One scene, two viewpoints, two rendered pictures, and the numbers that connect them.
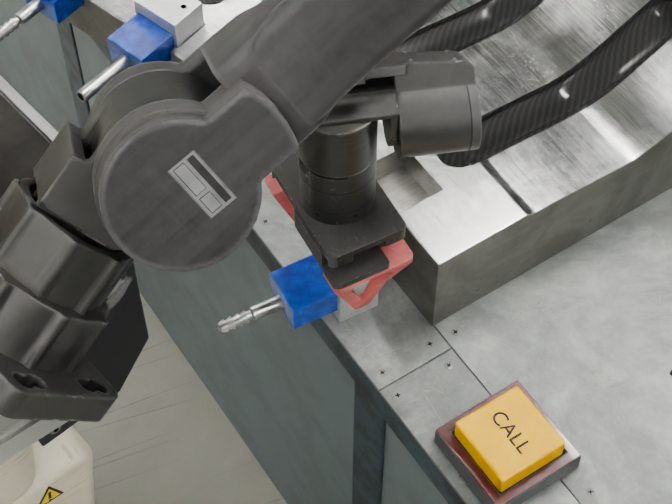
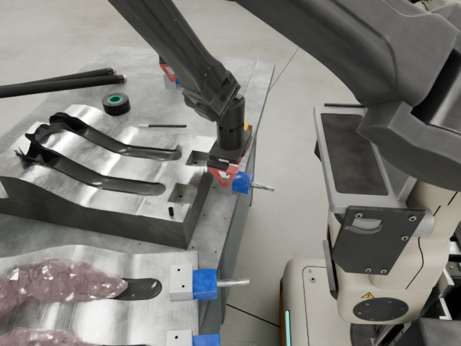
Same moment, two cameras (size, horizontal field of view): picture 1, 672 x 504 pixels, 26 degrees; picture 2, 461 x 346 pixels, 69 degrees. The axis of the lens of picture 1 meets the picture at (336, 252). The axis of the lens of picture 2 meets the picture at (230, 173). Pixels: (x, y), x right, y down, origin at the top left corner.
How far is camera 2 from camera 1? 1.20 m
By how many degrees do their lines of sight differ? 74
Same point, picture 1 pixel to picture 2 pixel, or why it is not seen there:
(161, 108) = not seen: outside the picture
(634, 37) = (95, 139)
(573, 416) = (214, 134)
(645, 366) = (188, 131)
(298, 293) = (247, 176)
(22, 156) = (338, 140)
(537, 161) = (160, 142)
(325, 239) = (246, 135)
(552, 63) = (116, 158)
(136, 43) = (209, 277)
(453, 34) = (121, 187)
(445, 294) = not seen: hidden behind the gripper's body
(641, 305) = not seen: hidden behind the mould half
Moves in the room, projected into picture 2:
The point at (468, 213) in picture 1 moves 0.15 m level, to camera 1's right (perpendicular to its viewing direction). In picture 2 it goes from (194, 141) to (158, 115)
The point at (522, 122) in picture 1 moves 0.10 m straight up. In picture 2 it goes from (147, 154) to (138, 117)
